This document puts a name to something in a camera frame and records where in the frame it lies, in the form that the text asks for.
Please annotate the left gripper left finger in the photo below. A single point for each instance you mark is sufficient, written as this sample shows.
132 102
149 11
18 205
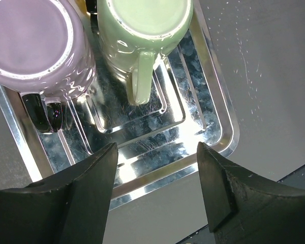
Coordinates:
70 206

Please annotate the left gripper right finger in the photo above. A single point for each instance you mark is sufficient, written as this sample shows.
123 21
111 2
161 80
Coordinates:
244 207

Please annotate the lilac purple mug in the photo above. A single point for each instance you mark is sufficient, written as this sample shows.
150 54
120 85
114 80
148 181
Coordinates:
45 56

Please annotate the light green mug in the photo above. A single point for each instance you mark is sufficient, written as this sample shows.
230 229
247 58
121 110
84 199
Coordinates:
135 36

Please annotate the silver metal tray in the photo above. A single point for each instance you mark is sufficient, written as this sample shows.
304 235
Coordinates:
157 142

